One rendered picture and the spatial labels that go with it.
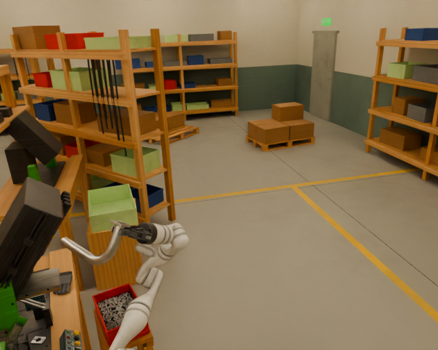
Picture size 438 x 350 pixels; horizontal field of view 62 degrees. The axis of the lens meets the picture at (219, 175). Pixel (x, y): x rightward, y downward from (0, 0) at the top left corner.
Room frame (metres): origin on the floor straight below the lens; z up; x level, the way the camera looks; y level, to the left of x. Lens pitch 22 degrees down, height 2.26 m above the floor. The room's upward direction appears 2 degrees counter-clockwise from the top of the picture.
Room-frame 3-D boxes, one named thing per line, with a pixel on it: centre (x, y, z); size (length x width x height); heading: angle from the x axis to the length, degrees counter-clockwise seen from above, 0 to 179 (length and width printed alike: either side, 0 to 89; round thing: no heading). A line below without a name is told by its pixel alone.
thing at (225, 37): (10.00, 0.99, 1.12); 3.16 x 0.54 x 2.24; 103
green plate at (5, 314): (1.31, 0.98, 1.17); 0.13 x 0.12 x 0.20; 23
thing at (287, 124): (7.42, -1.32, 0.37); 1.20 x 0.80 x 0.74; 111
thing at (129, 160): (4.64, 1.66, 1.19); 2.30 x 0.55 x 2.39; 54
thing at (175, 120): (8.20, 1.12, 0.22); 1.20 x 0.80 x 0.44; 143
